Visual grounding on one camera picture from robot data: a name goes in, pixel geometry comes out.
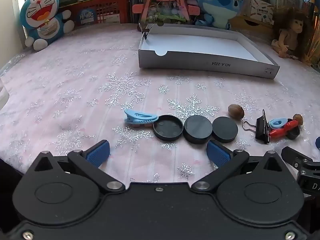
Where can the shiny gold packet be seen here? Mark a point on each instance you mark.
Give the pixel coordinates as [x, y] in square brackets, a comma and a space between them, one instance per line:
[316, 40]

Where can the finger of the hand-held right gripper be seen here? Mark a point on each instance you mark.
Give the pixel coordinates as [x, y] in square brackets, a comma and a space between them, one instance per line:
[295, 156]
[318, 143]

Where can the pink triangular toy box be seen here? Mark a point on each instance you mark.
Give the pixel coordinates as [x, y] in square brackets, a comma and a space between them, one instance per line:
[166, 7]

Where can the pink snowflake tablecloth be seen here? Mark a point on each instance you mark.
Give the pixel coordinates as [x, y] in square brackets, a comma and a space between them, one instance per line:
[62, 92]

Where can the blue white cat plush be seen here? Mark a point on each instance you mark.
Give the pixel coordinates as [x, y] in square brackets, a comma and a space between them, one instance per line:
[43, 15]

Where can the colourful printed cardboard box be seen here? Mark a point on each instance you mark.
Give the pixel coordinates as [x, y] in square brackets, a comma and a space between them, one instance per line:
[260, 10]

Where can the black binder clip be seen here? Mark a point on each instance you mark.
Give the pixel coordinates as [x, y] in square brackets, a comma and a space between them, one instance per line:
[144, 35]
[262, 127]

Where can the olive brown walnut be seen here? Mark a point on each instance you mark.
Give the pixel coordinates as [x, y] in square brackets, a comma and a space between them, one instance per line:
[236, 111]

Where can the blue alien plush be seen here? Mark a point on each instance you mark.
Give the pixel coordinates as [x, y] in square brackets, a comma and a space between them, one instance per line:
[220, 3]

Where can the small brown hazelnut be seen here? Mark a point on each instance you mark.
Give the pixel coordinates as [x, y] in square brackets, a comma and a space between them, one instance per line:
[298, 119]

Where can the small blue plastic clip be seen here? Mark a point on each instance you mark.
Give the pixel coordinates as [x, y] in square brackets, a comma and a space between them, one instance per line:
[277, 123]

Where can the large blue plastic clip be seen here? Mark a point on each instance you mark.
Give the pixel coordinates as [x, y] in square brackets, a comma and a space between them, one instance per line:
[140, 117]

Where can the small black cup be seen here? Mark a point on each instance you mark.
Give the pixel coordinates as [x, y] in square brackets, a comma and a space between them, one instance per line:
[293, 134]

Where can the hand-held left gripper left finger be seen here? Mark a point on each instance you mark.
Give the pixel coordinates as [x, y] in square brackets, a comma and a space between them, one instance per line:
[96, 155]

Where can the white cardboard tray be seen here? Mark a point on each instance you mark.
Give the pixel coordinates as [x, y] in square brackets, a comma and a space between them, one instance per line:
[200, 45]

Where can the brown haired doll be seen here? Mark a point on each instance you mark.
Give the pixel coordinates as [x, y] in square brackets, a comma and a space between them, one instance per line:
[291, 30]

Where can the black round disc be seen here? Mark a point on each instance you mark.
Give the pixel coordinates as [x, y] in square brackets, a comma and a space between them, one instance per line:
[225, 130]
[198, 129]

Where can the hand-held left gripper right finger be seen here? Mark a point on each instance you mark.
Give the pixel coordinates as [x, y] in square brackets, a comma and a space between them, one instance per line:
[218, 155]

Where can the red plastic clip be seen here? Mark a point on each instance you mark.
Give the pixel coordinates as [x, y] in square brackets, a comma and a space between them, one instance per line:
[281, 130]

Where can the wooden drawer box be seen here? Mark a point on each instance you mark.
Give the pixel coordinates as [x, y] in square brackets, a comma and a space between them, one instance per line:
[252, 23]

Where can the black round lid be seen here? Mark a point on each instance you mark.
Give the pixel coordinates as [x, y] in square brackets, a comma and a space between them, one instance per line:
[168, 128]

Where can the red plastic basket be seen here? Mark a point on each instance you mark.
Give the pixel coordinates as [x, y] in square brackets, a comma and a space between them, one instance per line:
[100, 10]

